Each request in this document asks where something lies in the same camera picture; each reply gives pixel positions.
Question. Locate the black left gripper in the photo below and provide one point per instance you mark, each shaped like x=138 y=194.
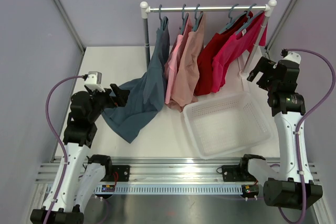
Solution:
x=119 y=100

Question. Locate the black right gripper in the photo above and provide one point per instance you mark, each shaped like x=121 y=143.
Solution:
x=264 y=65

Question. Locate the blue-grey t shirt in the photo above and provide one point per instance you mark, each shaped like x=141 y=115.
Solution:
x=147 y=94

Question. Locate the light pink t shirt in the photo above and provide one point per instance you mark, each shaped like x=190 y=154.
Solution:
x=173 y=62

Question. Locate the teal hanger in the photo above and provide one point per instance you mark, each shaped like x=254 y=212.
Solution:
x=249 y=20
x=161 y=15
x=198 y=15
x=184 y=19
x=232 y=20

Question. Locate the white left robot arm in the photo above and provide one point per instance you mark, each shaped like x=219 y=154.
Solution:
x=71 y=190

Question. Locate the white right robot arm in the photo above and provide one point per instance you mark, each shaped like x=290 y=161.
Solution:
x=292 y=186

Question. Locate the magenta t shirt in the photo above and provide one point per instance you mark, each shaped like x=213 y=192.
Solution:
x=232 y=49

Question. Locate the dark red t shirt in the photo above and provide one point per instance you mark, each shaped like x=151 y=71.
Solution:
x=205 y=59

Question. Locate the beige pink t shirt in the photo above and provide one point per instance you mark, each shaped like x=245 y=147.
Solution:
x=188 y=74

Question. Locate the white perforated plastic basket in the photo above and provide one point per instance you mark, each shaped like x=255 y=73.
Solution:
x=224 y=125

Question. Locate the metal clothes rack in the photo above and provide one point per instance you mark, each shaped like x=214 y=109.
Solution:
x=267 y=9

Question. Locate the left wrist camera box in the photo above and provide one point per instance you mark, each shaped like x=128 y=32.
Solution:
x=92 y=82

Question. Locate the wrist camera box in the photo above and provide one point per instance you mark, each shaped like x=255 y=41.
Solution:
x=291 y=56
x=92 y=82

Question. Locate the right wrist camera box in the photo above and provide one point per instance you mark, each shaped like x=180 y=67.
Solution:
x=291 y=56

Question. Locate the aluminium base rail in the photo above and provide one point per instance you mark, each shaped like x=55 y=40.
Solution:
x=165 y=170

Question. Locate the white slotted cable duct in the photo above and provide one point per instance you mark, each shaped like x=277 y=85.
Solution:
x=170 y=189

